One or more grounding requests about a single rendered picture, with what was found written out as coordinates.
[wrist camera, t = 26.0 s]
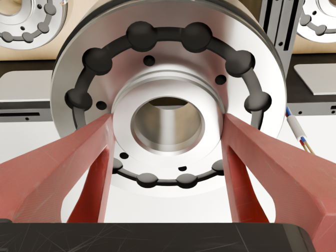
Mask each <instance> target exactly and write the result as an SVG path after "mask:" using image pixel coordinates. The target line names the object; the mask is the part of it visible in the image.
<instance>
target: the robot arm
mask: <svg viewBox="0 0 336 252"><path fill-rule="evenodd" d="M115 143H116V139H115V135H114V129H113V120H112V114H111V113H106V114H104V115H102V116H100V117H99V118H97V119H95V120H94V121H92V122H90V123H89V124H87V125H85V126H83V127H82V128H80V129H78V130H77V131H75V132H73V133H71V134H69V135H67V136H65V137H63V138H60V139H58V140H55V141H53V142H51V143H48V144H46V145H43V146H41V147H39V148H36V149H34V150H31V151H29V152H27V153H24V154H22V155H19V156H17V157H15V158H12V159H10V160H7V161H5V162H3V163H0V252H336V163H334V162H332V161H330V160H327V159H325V158H322V157H320V156H318V155H315V154H313V153H310V152H308V151H306V150H303V149H301V148H298V147H296V146H293V145H291V144H289V143H286V142H284V141H281V140H279V139H277V138H274V137H272V136H270V135H267V134H265V133H264V132H262V131H260V130H258V129H257V128H255V127H253V126H251V125H250V124H248V123H246V122H245V121H243V120H241V119H239V118H238V117H236V116H234V115H233V114H231V113H224V122H223V130H222V136H221V140H220V143H221V152H222V161H223V171H224V178H225V184H226V190H227V196H228V202H229V208H230V214H231V220H232V222H104V220H105V214H106V208H107V202H108V196H109V190H110V184H111V178H112V171H113V162H114V152H115ZM88 168H89V171H88V174H87V177H86V180H85V183H84V186H83V189H82V191H81V194H80V196H79V199H78V201H77V203H76V205H75V206H74V208H73V210H72V212H71V214H70V216H69V218H68V220H67V221H66V222H62V220H61V209H62V204H63V201H64V199H65V197H66V196H67V195H68V193H69V192H70V191H71V190H72V188H73V187H74V186H75V185H76V183H77V182H78V181H79V180H80V178H81V177H82V176H83V175H84V173H85V172H86V171H87V170H88ZM247 168H248V169H249V170H250V172H251V173H252V174H253V175H254V177H255V178H256V179H257V180H258V182H259V183H260V184H261V185H262V186H263V188H264V189H265V190H266V191H267V193H268V194H269V195H270V196H271V198H272V200H273V203H274V207H275V221H274V223H270V221H269V219H268V217H267V216H266V214H265V212H264V210H263V208H262V206H261V204H260V202H259V200H258V198H257V196H256V194H255V191H254V188H253V185H252V182H251V179H250V176H249V173H248V170H247Z"/></svg>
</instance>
